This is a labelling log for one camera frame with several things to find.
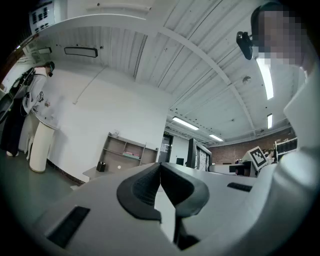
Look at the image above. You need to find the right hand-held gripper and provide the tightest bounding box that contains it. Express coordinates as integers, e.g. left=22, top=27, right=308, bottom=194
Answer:
left=241, top=147, right=267, bottom=178

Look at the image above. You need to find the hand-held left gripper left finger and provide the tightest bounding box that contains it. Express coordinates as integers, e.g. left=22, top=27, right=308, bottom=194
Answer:
left=116, top=162, right=162, bottom=222

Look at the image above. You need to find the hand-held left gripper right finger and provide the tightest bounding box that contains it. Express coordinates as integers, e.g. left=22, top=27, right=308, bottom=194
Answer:
left=160, top=161, right=210, bottom=218

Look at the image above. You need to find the wooden shelf unit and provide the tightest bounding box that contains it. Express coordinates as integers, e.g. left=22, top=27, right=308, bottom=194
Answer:
left=98, top=132, right=160, bottom=174

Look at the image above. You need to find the shelf of dark binders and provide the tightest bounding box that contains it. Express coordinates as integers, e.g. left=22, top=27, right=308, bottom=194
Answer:
left=274, top=136, right=299, bottom=161

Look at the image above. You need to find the black partition cabinet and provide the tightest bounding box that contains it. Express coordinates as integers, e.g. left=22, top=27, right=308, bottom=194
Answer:
left=187, top=137, right=213, bottom=172

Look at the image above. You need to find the dark glass door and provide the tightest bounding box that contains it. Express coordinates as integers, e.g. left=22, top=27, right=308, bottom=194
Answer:
left=157, top=133, right=174, bottom=164

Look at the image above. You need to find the person's head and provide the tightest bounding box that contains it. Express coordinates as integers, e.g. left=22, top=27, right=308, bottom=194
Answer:
left=250, top=1, right=312, bottom=68

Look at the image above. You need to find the large black-framed ceiling light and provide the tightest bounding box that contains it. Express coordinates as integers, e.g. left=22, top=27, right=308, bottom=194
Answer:
left=63, top=46, right=99, bottom=59

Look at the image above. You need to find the black head-mounted camera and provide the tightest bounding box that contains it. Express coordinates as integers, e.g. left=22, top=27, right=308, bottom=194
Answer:
left=236, top=31, right=254, bottom=61

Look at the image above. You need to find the wall sign board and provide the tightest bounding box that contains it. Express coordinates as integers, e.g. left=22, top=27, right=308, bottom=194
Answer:
left=28, top=0, right=56, bottom=35

